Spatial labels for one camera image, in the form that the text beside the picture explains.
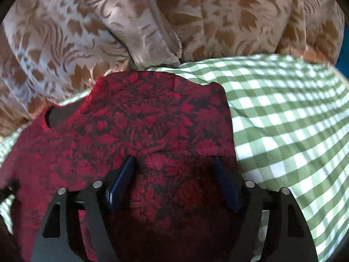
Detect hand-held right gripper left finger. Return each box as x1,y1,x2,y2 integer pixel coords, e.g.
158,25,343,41
31,156,137,262

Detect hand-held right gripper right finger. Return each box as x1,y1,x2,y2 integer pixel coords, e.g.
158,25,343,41
213,156,319,262

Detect red patterned small garment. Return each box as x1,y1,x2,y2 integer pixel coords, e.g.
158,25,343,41
0,71,240,262

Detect green checkered bed sheet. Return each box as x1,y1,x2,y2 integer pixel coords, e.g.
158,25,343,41
0,54,349,262

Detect beige floral curtain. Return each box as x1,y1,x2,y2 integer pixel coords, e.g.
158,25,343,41
0,0,347,137

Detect blue cloth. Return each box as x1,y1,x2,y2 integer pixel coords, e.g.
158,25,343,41
335,46,349,85

